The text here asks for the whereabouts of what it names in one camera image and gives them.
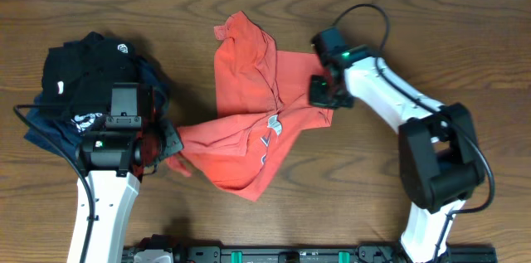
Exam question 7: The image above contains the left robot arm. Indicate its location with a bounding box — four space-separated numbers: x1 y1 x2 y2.
67 117 183 262

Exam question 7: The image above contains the navy blue folded garment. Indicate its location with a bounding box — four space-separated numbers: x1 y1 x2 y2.
27 56 169 157

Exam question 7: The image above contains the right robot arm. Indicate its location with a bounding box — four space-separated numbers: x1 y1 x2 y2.
309 43 495 262

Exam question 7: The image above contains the black patterned folded garment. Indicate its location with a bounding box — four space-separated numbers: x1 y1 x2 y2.
70 113 105 134

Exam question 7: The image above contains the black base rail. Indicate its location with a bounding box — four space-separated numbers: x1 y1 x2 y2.
122 236 499 263

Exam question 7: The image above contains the red orange t-shirt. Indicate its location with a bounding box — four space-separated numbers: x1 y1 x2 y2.
167 12 334 201

